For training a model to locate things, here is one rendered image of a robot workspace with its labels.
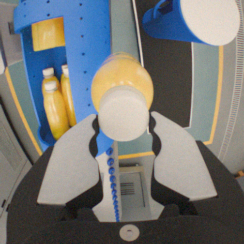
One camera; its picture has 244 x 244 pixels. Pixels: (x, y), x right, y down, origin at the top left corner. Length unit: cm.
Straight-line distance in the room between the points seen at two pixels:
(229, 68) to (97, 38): 183
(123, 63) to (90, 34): 23
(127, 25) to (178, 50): 53
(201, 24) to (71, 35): 44
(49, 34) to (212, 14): 54
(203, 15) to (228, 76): 153
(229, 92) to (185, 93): 75
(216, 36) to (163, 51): 90
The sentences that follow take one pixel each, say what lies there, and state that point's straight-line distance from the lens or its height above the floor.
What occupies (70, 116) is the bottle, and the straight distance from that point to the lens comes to 55.
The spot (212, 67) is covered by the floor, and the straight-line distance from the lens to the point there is 191.
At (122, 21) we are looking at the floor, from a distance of 157.
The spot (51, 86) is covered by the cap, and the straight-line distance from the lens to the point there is 50.
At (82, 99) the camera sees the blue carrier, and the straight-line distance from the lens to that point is 39.
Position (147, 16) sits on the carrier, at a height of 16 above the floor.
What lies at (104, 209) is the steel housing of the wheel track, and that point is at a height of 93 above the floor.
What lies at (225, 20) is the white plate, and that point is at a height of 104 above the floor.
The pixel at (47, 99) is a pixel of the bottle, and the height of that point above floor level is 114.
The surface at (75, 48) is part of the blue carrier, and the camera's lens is 36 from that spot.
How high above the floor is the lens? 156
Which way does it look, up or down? 60 degrees down
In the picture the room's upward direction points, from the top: 177 degrees clockwise
